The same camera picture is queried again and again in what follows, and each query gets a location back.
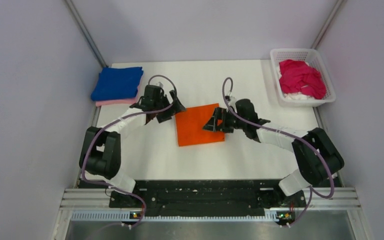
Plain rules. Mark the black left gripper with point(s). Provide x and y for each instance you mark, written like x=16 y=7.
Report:
x=177 y=107

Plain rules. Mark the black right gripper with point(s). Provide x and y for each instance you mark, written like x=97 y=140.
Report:
x=212 y=125

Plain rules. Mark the orange t-shirt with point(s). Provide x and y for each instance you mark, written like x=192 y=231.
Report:
x=190 y=123

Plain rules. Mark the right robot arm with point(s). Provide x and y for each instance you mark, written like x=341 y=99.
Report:
x=316 y=156

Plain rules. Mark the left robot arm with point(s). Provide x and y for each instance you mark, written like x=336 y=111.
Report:
x=100 y=158

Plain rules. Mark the folded light pink t-shirt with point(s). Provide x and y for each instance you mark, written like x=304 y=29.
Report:
x=128 y=101

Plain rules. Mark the folded blue t-shirt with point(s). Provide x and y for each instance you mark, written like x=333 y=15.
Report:
x=117 y=84

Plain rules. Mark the pink crumpled t-shirt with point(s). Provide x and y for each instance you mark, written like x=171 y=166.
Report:
x=299 y=76

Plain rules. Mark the white plastic laundry basket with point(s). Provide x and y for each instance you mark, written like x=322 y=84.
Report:
x=314 y=59

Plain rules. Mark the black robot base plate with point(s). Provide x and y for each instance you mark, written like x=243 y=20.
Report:
x=192 y=193

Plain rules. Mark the aluminium frame rail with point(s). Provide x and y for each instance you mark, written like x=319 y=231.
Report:
x=94 y=205

